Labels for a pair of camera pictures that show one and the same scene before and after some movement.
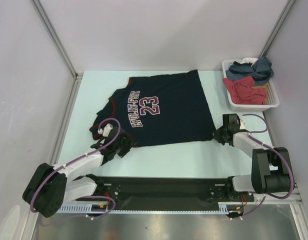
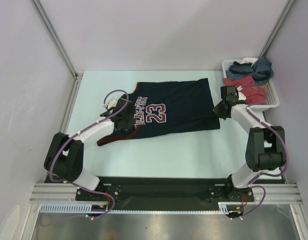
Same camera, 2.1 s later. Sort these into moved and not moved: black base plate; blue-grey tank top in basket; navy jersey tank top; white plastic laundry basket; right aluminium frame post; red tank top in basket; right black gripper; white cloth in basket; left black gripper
Moved: navy jersey tank top; right black gripper; left black gripper
Not moved: black base plate; red tank top in basket; right aluminium frame post; white plastic laundry basket; white cloth in basket; blue-grey tank top in basket
